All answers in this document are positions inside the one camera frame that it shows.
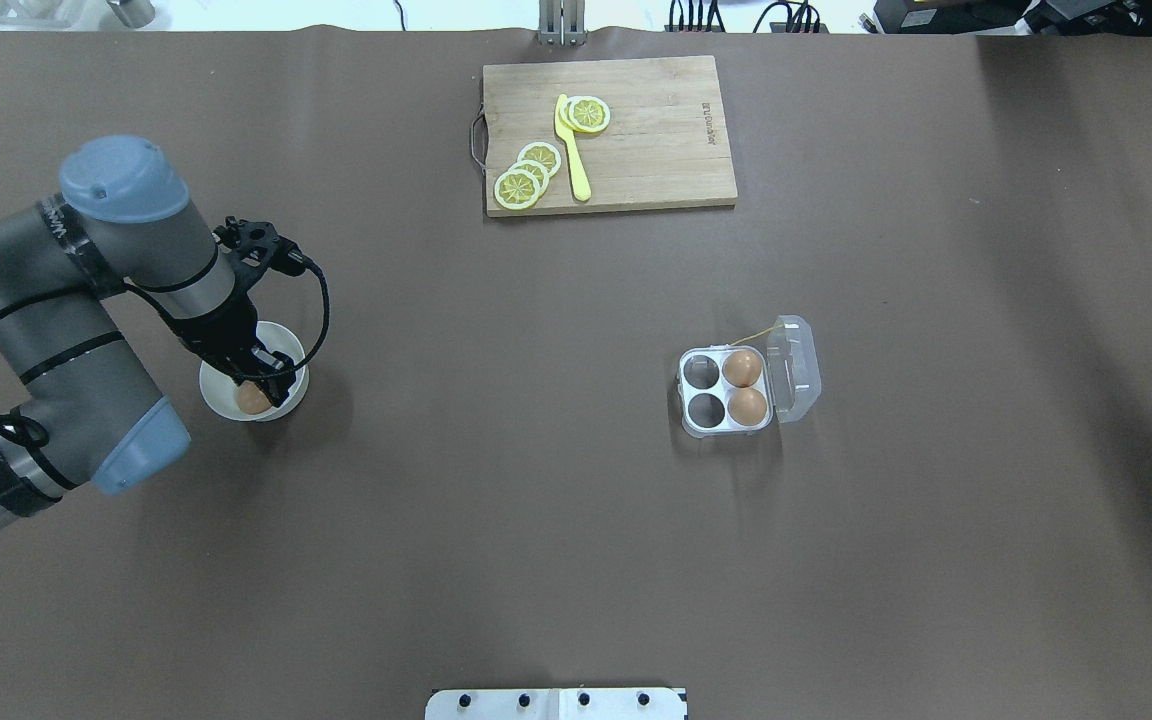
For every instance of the white bowl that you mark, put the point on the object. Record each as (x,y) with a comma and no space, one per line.
(220,393)

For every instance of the clear plastic egg box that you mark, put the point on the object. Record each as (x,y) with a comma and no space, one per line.
(791,380)

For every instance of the brown egg back right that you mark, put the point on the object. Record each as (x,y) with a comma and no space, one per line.
(748,407)

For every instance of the aluminium frame post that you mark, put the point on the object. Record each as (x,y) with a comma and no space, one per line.
(562,23)

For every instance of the black power strip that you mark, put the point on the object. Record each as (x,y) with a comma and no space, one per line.
(777,17)

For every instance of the brown egg back left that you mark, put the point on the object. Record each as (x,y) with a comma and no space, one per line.
(742,368)

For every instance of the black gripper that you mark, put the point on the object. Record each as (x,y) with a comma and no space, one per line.
(220,331)

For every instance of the lemon slice single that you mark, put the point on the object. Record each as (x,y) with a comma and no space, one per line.
(587,114)

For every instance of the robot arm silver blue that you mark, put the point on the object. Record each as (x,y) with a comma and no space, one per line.
(77,406)

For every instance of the yellow plastic knife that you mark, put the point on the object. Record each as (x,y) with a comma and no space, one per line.
(579,181)

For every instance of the brown egg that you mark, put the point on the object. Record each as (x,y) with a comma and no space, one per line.
(748,407)
(742,368)

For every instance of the brown egg carried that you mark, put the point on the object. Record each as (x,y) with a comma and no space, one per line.
(250,400)

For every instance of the wooden cutting board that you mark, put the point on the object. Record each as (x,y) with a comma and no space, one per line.
(667,146)

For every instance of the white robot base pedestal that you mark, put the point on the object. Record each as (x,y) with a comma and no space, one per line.
(559,703)

